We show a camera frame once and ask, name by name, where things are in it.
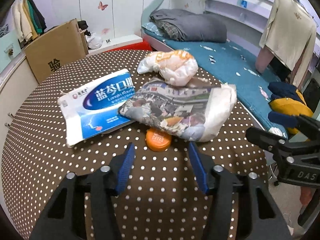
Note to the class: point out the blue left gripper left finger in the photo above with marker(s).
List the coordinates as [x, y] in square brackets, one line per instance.
[126, 162]

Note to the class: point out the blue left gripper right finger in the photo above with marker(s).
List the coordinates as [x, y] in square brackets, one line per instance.
[198, 167]

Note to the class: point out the orange bottle cap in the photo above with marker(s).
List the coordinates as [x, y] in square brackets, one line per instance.
[157, 141]

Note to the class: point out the blue white medicine box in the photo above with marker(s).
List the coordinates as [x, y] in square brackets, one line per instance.
[93, 108]

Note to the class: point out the orange white plastic bag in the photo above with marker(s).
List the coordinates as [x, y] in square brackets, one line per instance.
[177, 67]

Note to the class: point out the brown polka dot tablecloth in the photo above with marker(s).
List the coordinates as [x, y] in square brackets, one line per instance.
[162, 199]

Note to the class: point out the yellow cushion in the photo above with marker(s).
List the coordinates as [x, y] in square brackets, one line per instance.
[288, 103]

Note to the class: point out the crumpled newspaper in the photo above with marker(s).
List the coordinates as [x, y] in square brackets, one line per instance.
[194, 113]

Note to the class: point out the teal bed mattress cover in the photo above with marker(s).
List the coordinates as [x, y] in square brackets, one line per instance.
[231, 63]

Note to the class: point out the beige hanging shirt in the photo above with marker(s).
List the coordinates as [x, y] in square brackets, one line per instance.
[290, 36]

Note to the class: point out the red storage bench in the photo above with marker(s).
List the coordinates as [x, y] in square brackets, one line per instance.
[129, 42]

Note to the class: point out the white lower cabinet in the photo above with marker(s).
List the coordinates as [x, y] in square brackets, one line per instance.
[17, 82]

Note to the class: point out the brown cardboard box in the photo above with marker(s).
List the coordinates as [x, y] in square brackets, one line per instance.
[59, 46]

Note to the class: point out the grey folded duvet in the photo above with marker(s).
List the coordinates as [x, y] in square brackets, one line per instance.
[184, 26]

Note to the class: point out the light blue plaid pillow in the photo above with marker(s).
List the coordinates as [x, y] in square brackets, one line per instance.
[150, 26]

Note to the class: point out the mint drawer cabinet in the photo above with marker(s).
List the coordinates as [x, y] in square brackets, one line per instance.
[9, 48]

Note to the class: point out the hanging clothes bundle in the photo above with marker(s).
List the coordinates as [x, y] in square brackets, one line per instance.
[29, 23]

